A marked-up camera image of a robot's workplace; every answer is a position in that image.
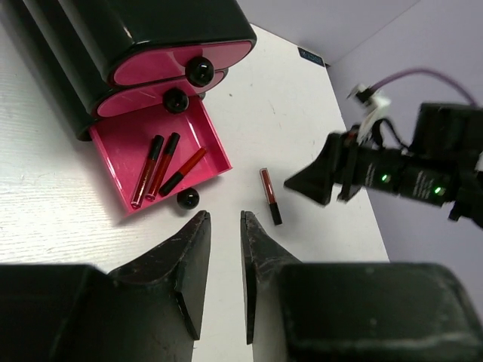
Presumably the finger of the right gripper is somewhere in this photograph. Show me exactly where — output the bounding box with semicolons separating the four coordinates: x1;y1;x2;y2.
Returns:
337;145;361;202
284;132;348;206

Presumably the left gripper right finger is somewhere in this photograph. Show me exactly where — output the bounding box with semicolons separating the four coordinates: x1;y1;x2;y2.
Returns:
240;211;482;361

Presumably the blue label sticker right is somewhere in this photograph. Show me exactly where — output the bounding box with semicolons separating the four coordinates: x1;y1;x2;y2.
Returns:
297;47;325;67

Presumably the dark red lip gloss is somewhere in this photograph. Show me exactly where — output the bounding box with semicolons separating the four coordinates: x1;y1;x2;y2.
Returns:
158;147;207;197
131;134;165;209
260;168;282;225
146;132;180;201

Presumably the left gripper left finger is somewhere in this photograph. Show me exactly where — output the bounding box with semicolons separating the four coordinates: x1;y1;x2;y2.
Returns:
1;211;211;361

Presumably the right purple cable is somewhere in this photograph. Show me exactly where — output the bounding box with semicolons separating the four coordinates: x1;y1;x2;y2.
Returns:
371;67;478;106

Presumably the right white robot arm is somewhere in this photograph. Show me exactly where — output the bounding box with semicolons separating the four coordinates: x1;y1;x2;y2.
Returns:
284;103;482;226

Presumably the black pink drawer organizer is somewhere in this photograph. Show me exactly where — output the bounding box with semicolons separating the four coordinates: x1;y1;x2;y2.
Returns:
1;1;257;214

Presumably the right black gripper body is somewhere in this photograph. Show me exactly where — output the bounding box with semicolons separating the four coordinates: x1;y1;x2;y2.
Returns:
344;125;402;195

